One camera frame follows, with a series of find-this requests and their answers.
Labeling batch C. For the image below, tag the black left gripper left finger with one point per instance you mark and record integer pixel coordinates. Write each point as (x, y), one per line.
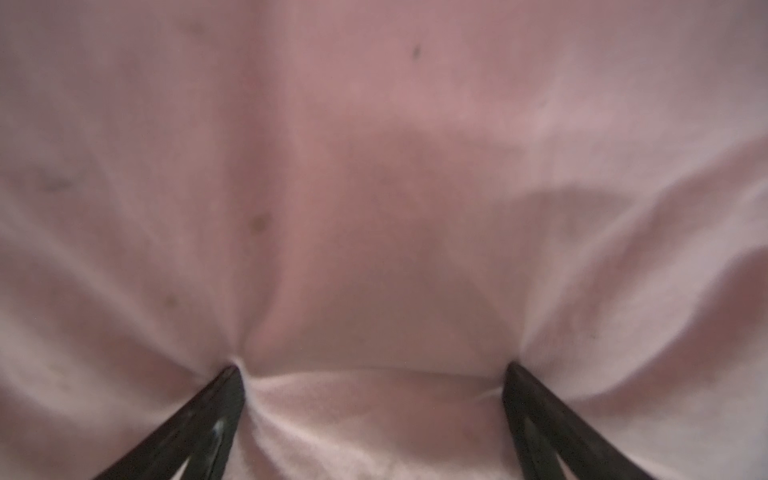
(195, 442)

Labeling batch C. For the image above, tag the pink pixel-print t-shirt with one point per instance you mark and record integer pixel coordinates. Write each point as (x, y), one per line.
(372, 207)

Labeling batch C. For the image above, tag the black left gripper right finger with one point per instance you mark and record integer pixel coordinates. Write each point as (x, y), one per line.
(548, 435)

